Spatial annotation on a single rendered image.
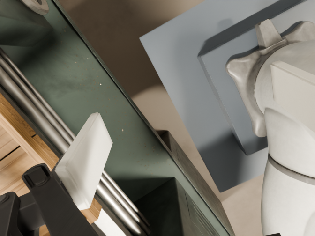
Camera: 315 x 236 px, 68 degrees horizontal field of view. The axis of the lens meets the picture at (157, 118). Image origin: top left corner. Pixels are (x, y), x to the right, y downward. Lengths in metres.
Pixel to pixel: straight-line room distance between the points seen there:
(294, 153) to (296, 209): 0.08
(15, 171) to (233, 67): 0.47
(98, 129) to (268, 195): 0.33
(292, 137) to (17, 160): 0.47
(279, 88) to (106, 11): 1.20
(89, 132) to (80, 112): 0.65
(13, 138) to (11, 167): 0.07
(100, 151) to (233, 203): 1.51
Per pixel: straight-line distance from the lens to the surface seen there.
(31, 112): 0.58
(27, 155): 0.50
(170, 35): 0.54
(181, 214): 0.70
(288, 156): 0.38
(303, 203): 0.40
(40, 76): 0.84
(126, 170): 0.85
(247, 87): 0.50
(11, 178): 0.54
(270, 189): 0.43
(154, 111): 1.32
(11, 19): 0.57
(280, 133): 0.38
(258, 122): 0.53
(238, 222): 1.75
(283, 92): 0.17
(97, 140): 0.17
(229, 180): 0.65
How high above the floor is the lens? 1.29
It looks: 75 degrees down
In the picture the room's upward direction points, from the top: 180 degrees clockwise
